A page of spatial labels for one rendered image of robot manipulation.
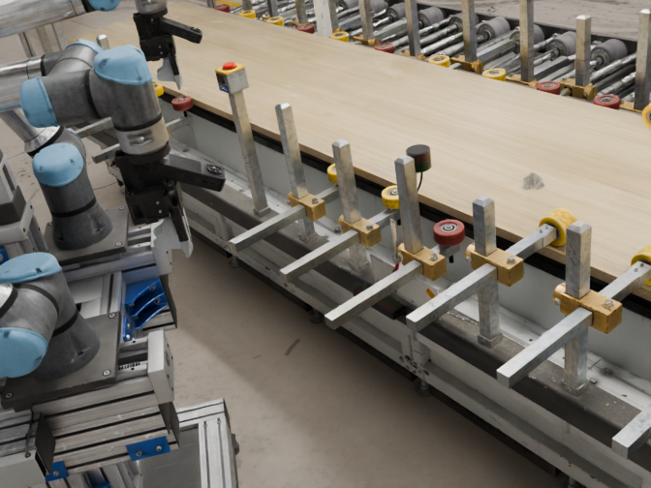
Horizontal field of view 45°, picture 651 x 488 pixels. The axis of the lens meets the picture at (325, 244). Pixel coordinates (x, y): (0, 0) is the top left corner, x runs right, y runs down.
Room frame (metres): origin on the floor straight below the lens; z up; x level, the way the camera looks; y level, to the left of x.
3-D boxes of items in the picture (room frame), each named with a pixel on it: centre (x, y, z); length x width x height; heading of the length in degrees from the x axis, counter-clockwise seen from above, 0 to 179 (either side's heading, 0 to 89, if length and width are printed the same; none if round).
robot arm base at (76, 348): (1.29, 0.57, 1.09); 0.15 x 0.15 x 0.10
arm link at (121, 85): (1.14, 0.25, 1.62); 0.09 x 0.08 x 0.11; 88
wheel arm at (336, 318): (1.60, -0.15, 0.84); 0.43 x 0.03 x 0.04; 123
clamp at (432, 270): (1.67, -0.24, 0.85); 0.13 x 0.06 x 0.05; 33
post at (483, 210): (1.48, -0.36, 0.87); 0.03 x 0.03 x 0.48; 33
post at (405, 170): (1.69, -0.22, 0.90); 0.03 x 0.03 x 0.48; 33
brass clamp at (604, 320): (1.25, -0.51, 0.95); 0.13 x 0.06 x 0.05; 33
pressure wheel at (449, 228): (1.71, -0.32, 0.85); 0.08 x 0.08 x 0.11
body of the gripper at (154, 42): (1.98, 0.32, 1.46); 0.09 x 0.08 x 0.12; 95
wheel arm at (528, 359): (1.22, -0.49, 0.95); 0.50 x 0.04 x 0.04; 123
